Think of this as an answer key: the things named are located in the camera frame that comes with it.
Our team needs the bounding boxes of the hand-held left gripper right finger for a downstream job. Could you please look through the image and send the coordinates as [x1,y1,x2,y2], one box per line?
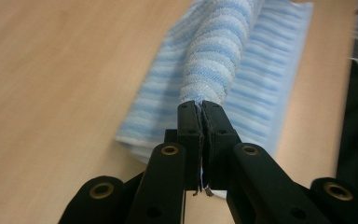
[200,100,242,191]

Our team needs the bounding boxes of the blue striped towel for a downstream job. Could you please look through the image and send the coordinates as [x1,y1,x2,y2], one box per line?
[115,0,315,200]

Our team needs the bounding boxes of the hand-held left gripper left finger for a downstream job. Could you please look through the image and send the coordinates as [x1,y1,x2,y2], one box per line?
[164,100,205,191]

